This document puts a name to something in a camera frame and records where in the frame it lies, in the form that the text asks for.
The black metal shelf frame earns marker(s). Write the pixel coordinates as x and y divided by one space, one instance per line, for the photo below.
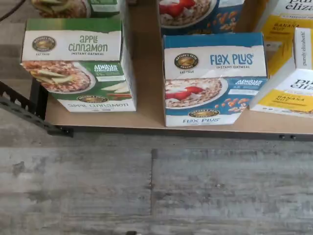
22 110

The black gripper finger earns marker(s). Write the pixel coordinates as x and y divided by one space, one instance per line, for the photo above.
131 233

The tan wooden shelf board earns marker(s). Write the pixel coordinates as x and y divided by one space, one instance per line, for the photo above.
149 73

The green apple cinnamon oatmeal box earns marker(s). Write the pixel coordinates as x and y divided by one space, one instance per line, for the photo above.
80 73
73 8

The blue flax plus oatmeal box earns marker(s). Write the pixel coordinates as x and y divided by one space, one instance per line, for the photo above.
200 17
215 93

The yellow banana nut granola box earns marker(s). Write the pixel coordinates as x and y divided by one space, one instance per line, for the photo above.
278 27
283 98

